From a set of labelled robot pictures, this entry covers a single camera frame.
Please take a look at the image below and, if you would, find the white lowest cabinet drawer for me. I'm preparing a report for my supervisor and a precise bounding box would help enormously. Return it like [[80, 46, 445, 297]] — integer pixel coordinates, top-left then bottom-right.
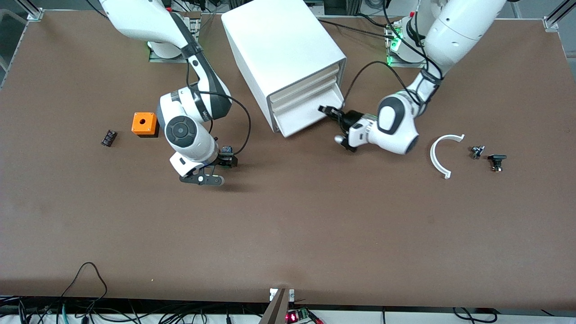
[[274, 90, 346, 138]]

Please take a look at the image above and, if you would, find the orange box with hole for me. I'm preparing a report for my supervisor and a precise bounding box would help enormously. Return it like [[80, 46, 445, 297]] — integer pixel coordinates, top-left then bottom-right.
[[131, 112, 161, 138]]

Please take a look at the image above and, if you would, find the white curved plastic arc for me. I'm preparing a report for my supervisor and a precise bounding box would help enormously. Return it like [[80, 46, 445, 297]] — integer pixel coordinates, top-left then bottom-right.
[[430, 134, 465, 180]]

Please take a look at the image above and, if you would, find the circuit board with red LED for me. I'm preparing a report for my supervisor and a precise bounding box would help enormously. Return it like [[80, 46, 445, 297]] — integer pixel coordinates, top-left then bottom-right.
[[286, 307, 324, 324]]

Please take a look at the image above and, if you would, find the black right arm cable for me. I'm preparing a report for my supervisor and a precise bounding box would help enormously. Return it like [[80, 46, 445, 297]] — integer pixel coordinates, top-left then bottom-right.
[[189, 90, 252, 156]]

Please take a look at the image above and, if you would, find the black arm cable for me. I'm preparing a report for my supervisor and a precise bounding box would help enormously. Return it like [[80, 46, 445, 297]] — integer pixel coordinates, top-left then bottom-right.
[[343, 0, 445, 108], [189, 90, 252, 156]]

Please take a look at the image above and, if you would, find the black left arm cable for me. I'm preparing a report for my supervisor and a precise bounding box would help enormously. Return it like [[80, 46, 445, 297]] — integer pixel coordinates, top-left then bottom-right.
[[343, 0, 445, 108]]

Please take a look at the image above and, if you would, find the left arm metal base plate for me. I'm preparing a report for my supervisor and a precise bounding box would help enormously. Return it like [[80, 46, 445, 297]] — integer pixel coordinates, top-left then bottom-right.
[[386, 20, 428, 68]]

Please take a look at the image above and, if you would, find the black cable on table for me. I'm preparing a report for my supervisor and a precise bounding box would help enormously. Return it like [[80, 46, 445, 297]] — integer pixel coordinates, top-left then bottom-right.
[[317, 18, 399, 37]]

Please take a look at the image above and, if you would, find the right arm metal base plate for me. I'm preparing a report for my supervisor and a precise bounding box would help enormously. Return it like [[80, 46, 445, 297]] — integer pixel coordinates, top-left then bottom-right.
[[148, 18, 201, 63]]

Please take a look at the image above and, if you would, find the black looped cable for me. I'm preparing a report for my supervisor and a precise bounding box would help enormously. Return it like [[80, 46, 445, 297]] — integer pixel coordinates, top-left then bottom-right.
[[61, 262, 108, 315]]

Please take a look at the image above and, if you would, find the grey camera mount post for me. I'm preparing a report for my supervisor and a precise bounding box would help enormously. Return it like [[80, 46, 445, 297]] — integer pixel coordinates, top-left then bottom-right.
[[259, 288, 295, 324]]

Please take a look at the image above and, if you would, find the black cable coil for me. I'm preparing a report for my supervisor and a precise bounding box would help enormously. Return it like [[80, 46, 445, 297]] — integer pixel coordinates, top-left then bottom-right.
[[452, 307, 498, 324]]

